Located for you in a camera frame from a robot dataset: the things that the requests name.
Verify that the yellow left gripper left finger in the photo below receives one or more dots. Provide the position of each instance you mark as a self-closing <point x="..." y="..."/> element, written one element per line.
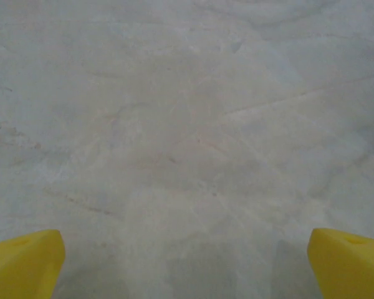
<point x="22" y="268"/>

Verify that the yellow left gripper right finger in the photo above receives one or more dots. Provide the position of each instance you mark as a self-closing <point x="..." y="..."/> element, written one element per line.
<point x="352" y="268"/>

